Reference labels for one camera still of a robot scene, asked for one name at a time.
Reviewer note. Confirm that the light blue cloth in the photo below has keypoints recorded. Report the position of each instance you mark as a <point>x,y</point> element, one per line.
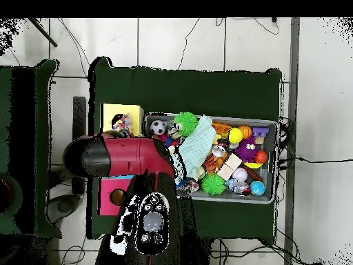
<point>197,146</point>

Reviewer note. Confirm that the green spiky rubber ball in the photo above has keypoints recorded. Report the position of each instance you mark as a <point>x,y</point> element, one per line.
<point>186,123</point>
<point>213,184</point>

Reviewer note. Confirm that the colourful polka dot cloth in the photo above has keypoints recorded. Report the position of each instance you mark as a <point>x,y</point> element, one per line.
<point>123,124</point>

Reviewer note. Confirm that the silver mesh bin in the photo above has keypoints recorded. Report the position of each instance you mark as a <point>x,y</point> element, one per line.
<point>234,196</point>

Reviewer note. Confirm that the wooden box with three holes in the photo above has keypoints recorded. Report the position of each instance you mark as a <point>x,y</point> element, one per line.
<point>110,204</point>

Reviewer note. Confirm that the black and white soccer ball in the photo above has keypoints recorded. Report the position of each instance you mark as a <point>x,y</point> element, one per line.
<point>158,127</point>

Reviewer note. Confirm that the cream knitted cloth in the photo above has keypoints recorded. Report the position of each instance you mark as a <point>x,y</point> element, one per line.
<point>200,173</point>

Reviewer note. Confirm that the dark green table cloth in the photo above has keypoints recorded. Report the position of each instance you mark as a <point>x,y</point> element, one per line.
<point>44,138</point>
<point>193,91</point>

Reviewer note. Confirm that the yellow smooth ball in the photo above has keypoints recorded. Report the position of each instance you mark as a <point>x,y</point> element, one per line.
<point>235,135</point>

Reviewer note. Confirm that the white toy baseball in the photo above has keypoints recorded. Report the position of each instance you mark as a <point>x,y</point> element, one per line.
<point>240,174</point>

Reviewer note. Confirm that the purple furry monster toy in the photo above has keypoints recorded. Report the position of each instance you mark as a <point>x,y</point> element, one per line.
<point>246,150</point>

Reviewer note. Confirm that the orange toy basketball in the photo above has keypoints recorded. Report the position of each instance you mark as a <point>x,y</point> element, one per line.
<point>245,132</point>

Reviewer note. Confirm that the red orange ball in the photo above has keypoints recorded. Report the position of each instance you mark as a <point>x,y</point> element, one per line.
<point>260,156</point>

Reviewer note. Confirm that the blue globe ball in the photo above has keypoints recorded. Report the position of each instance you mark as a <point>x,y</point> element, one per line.
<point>257,188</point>

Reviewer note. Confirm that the black upright panel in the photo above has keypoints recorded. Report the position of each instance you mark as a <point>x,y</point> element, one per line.
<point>79,110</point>

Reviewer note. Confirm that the dark grey stand base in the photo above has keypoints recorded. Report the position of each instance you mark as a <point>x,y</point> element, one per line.
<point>62,207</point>

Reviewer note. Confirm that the black rod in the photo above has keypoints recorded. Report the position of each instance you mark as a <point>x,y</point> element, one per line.
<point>44,33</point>

